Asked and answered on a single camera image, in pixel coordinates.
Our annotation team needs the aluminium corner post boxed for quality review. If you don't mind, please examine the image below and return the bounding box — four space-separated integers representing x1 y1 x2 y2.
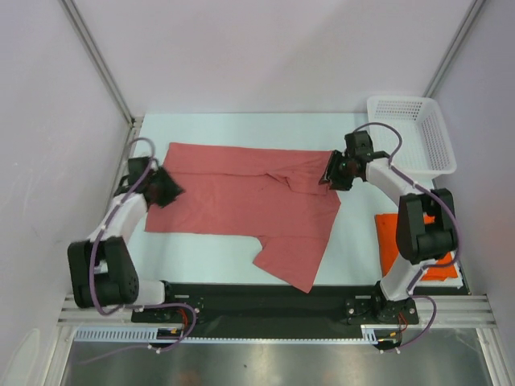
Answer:
422 0 489 98
59 0 137 127

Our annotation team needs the right aluminium corner post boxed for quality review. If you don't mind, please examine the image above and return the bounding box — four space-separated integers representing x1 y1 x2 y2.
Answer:
422 0 489 98

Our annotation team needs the white plastic basket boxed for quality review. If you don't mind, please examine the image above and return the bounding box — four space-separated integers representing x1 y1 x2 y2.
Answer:
367 96 457 180

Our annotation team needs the pink red t shirt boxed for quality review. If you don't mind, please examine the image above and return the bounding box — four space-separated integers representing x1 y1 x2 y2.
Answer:
145 142 340 293

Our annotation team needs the purple cable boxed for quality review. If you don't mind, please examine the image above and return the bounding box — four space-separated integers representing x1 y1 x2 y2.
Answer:
353 121 462 355
78 138 199 365

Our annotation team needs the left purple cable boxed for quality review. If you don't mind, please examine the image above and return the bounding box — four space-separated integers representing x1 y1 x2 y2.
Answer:
78 138 199 365

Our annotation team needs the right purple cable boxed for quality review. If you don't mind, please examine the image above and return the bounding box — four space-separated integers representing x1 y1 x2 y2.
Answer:
353 121 462 355

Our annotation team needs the white slotted cable duct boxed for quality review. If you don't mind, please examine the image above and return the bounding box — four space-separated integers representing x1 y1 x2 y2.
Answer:
74 324 407 346

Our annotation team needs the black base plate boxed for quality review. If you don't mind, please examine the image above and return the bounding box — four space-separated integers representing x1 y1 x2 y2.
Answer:
128 283 422 339

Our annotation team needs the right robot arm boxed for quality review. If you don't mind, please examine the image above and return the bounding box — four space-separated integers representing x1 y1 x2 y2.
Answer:
319 127 459 324

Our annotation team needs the left aluminium corner post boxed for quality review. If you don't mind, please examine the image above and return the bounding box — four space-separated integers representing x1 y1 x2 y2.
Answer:
59 0 137 127

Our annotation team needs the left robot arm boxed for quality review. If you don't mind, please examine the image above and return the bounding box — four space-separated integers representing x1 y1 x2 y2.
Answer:
67 157 184 322

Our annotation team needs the folded orange t shirt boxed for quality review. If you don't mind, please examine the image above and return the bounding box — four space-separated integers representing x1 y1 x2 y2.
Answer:
375 213 459 282

